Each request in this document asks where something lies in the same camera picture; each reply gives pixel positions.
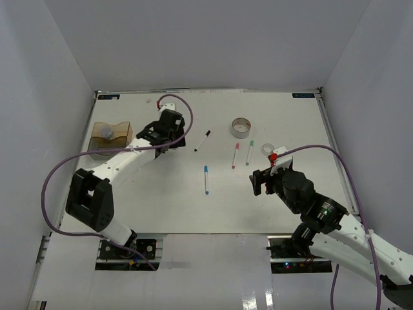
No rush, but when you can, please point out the black capped white marker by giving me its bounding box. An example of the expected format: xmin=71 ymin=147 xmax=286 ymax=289
xmin=194 ymin=130 xmax=210 ymax=152

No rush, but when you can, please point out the blue capped white marker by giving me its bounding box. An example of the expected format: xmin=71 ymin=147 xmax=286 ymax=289
xmin=204 ymin=165 xmax=209 ymax=195

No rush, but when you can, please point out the green capped white marker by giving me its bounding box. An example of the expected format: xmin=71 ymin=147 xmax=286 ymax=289
xmin=245 ymin=140 xmax=254 ymax=166

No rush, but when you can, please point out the pink capped white marker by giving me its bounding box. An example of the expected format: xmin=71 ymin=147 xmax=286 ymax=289
xmin=231 ymin=143 xmax=240 ymax=169

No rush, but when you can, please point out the clear jar of clips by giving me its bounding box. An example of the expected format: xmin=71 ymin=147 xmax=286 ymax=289
xmin=99 ymin=126 xmax=115 ymax=140

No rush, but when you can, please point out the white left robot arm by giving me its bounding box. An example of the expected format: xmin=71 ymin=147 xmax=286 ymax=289
xmin=65 ymin=103 xmax=185 ymax=258

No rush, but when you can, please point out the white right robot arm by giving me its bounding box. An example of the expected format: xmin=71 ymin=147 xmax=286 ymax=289
xmin=249 ymin=169 xmax=412 ymax=309

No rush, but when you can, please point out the small clear tape roll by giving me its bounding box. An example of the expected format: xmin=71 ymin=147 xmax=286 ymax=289
xmin=261 ymin=143 xmax=274 ymax=156

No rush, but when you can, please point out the large white tape roll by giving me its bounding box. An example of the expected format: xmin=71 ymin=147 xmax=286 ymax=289
xmin=231 ymin=118 xmax=252 ymax=139

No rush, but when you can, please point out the clear brown organizer container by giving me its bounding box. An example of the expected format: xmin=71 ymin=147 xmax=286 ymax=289
xmin=88 ymin=121 xmax=133 ymax=160

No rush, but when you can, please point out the black label left corner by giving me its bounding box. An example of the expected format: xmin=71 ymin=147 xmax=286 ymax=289
xmin=97 ymin=94 xmax=120 ymax=100

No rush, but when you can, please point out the black label corner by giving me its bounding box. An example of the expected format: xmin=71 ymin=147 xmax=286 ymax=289
xmin=292 ymin=93 xmax=315 ymax=99
xmin=97 ymin=94 xmax=120 ymax=100

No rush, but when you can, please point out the black label right corner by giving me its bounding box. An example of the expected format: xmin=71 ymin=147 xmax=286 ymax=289
xmin=292 ymin=93 xmax=315 ymax=99

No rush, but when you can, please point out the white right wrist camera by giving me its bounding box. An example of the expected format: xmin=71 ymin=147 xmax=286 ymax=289
xmin=268 ymin=146 xmax=293 ymax=176

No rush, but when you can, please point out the aluminium rail right edge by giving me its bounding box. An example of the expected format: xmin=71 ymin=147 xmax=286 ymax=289
xmin=316 ymin=87 xmax=361 ymax=216

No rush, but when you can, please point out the aluminium rail edge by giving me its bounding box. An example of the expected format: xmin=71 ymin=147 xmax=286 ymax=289
xmin=35 ymin=236 xmax=50 ymax=267
xmin=316 ymin=87 xmax=361 ymax=216

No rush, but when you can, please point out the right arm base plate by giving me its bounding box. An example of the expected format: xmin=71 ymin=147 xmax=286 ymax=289
xmin=267 ymin=236 xmax=332 ymax=274

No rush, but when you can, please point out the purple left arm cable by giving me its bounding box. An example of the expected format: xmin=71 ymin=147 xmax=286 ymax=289
xmin=41 ymin=94 xmax=194 ymax=271

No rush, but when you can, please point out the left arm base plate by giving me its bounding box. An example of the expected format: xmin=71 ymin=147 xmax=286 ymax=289
xmin=95 ymin=239 xmax=162 ymax=271

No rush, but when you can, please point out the aluminium rail left edge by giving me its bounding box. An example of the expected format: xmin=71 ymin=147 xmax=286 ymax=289
xmin=35 ymin=236 xmax=50 ymax=267

